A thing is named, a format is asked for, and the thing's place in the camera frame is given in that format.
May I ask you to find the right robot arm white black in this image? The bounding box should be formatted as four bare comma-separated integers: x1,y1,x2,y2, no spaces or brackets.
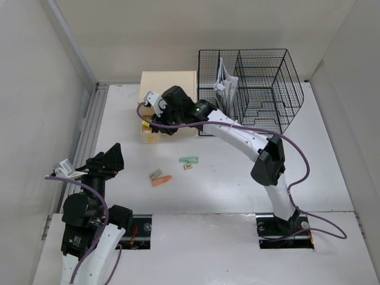
144,85,297,234

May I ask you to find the cream wooden drawer cabinet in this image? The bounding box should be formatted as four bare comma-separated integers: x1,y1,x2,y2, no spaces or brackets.
137,71,198,142

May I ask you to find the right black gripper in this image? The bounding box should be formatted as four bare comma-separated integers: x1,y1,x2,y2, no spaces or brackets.
151,103,183,135

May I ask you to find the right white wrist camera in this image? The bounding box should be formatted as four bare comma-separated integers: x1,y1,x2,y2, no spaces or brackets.
144,91,167,118

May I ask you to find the green transparent highlighter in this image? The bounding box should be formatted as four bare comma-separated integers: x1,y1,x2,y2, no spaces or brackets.
179,156,199,164

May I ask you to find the aluminium rail frame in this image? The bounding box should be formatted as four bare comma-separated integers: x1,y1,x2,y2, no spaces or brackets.
41,81,109,238

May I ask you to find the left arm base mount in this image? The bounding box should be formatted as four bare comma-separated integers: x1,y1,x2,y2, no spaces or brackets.
117,215,153,250

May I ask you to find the grey white eraser stick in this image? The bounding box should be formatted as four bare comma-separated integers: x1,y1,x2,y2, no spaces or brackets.
149,169,162,180

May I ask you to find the black wire mesh organizer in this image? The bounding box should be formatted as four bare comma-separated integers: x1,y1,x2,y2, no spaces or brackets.
197,49,304,133

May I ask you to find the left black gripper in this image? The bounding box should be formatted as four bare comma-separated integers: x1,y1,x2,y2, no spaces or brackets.
69,142,124,217

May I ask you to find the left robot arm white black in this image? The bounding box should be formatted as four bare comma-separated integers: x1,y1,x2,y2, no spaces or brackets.
54,143,133,284

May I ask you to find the small tan eraser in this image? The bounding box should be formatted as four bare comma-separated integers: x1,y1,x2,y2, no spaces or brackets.
183,163,192,170

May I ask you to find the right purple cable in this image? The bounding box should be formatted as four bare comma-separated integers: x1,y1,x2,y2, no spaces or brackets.
135,100,348,240

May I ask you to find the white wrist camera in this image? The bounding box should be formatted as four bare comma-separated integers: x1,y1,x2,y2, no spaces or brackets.
144,91,167,118
53,159,87,179

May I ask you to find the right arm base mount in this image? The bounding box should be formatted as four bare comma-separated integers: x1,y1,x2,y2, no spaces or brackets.
256,213,314,249

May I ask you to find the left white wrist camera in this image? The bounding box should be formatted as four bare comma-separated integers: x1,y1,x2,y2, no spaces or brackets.
53,159,87,179

